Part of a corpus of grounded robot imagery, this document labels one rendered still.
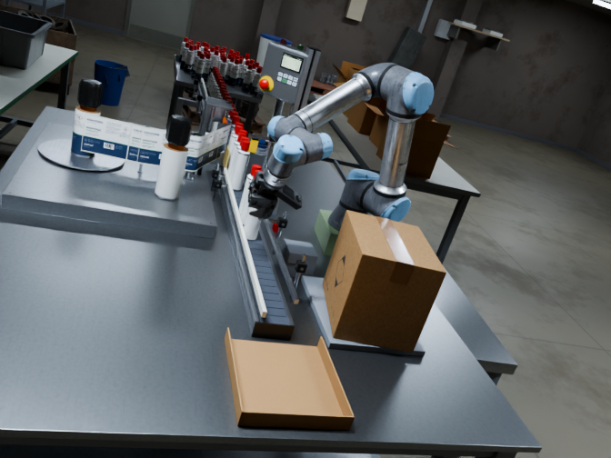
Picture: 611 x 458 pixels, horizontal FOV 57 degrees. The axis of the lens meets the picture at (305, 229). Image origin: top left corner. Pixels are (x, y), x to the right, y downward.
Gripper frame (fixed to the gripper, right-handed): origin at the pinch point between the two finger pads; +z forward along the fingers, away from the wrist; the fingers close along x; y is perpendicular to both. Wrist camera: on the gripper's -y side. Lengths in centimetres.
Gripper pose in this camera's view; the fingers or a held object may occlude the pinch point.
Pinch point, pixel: (262, 216)
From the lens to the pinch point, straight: 181.8
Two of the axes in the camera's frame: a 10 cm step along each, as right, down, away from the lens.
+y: -9.4, -1.5, -3.1
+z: -3.4, 5.4, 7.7
